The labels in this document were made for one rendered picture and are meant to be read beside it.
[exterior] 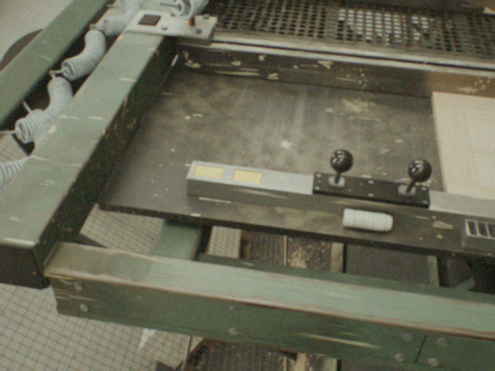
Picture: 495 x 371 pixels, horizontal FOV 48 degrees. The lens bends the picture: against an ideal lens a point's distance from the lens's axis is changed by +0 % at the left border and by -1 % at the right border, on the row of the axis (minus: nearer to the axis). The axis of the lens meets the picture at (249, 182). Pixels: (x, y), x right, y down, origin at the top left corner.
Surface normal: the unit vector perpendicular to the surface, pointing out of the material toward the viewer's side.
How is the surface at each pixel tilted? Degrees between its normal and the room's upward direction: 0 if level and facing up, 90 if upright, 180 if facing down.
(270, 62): 90
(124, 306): 90
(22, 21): 90
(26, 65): 90
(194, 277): 58
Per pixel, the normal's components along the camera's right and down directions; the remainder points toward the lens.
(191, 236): 0.03, -0.76
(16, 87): 0.55, -0.57
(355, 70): -0.16, 0.65
